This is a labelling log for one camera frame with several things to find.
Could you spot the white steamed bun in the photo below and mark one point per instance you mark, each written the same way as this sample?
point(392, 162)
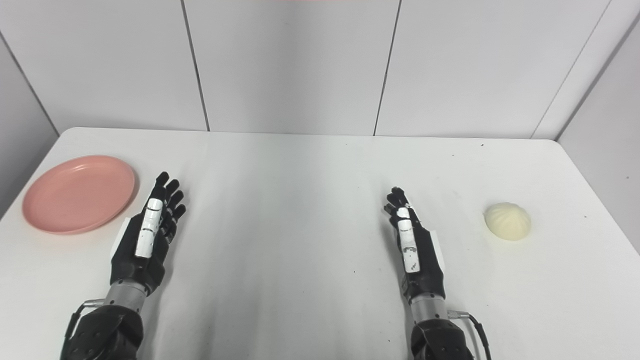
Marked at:
point(507, 221)

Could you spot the pink round plate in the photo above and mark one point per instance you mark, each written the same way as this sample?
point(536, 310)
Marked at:
point(79, 194)

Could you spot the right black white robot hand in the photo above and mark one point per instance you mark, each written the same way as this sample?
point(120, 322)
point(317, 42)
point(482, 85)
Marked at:
point(415, 250)

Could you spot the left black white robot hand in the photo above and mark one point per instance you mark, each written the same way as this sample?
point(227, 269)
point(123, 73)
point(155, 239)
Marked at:
point(145, 240)

